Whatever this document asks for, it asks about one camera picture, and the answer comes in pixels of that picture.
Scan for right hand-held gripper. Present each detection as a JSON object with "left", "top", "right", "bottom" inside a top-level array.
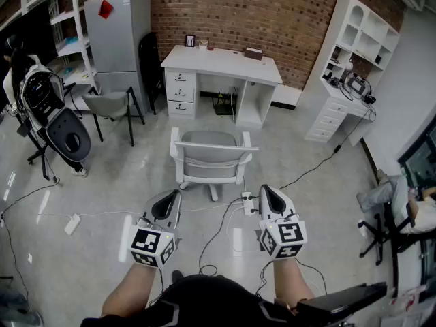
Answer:
[{"left": 258, "top": 185, "right": 307, "bottom": 260}]

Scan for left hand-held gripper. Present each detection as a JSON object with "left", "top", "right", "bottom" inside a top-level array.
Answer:
[{"left": 128, "top": 189, "right": 183, "bottom": 269}]

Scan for white grey office chair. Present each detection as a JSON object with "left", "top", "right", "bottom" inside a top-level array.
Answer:
[{"left": 169, "top": 127, "right": 260, "bottom": 202}]

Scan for person's right forearm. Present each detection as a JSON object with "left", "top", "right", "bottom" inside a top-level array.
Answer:
[{"left": 270, "top": 259, "right": 316, "bottom": 303}]

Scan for person's left forearm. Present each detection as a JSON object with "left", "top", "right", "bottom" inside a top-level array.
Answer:
[{"left": 101, "top": 262, "right": 161, "bottom": 319}]

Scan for white drawer with black handle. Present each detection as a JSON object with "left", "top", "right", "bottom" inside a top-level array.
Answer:
[
  {"left": 168, "top": 101, "right": 196, "bottom": 117},
  {"left": 166, "top": 70, "right": 197, "bottom": 84},
  {"left": 166, "top": 84, "right": 196, "bottom": 102}
]

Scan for grey chair with black legs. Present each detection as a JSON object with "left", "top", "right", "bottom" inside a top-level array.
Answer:
[{"left": 81, "top": 86, "right": 146, "bottom": 148}]

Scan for black folding chair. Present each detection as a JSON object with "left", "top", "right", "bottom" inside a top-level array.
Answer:
[{"left": 138, "top": 31, "right": 165, "bottom": 115}]

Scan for white desk with drawers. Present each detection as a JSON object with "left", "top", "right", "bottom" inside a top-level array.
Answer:
[{"left": 160, "top": 44, "right": 283, "bottom": 130}]

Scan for white power strip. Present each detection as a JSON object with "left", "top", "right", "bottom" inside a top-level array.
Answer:
[
  {"left": 64, "top": 213, "right": 82, "bottom": 236},
  {"left": 240, "top": 191, "right": 255, "bottom": 217}
]

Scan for white bookcase cabinet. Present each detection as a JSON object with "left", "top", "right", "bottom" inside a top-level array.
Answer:
[{"left": 304, "top": 0, "right": 401, "bottom": 145}]

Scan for person's black clothing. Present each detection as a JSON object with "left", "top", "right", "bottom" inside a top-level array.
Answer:
[{"left": 80, "top": 274, "right": 299, "bottom": 327}]

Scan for black waist-mounted device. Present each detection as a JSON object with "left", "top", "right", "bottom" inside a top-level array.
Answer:
[{"left": 296, "top": 282, "right": 388, "bottom": 317}]

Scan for black metal stand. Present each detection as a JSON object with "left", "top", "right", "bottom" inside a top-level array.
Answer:
[{"left": 16, "top": 114, "right": 61, "bottom": 183}]

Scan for black gadgets on shelf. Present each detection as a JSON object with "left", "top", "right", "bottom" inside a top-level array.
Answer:
[{"left": 322, "top": 70, "right": 343, "bottom": 89}]

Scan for black framed screen device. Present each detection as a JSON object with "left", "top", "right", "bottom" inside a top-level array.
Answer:
[{"left": 343, "top": 70, "right": 371, "bottom": 99}]

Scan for grey white seat-shaped device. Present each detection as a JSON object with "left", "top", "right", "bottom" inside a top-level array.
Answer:
[{"left": 18, "top": 65, "right": 93, "bottom": 165}]

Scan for dark framed window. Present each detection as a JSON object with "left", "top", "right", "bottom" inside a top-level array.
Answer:
[{"left": 396, "top": 117, "right": 436, "bottom": 189}]

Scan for grey fridge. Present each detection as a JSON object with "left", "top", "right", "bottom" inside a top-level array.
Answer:
[{"left": 84, "top": 0, "right": 152, "bottom": 117}]

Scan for white red printed bags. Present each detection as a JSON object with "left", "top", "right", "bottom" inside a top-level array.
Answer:
[{"left": 381, "top": 284, "right": 436, "bottom": 327}]

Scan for white shelf rack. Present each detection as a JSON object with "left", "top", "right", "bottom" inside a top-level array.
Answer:
[{"left": 20, "top": 0, "right": 102, "bottom": 112}]

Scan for red fridge sticker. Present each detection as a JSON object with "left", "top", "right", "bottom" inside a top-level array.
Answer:
[{"left": 98, "top": 0, "right": 113, "bottom": 20}]

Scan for long black floor cable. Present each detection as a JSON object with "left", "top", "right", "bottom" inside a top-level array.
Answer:
[{"left": 251, "top": 107, "right": 377, "bottom": 204}]

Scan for white looped floor cable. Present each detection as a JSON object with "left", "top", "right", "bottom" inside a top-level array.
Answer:
[{"left": 224, "top": 206, "right": 265, "bottom": 254}]

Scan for black looped floor cable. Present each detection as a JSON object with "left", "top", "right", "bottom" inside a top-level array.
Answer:
[{"left": 199, "top": 198, "right": 245, "bottom": 276}]

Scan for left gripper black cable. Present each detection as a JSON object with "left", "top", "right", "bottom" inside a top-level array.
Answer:
[{"left": 148, "top": 267, "right": 165, "bottom": 308}]

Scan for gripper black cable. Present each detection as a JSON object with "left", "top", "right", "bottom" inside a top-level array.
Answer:
[
  {"left": 148, "top": 267, "right": 165, "bottom": 308},
  {"left": 255, "top": 259, "right": 328, "bottom": 298}
]

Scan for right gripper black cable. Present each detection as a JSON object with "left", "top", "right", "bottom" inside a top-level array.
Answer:
[{"left": 255, "top": 259, "right": 328, "bottom": 298}]

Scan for thin black floor cable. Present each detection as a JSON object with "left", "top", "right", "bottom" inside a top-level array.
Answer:
[{"left": 0, "top": 177, "right": 61, "bottom": 299}]

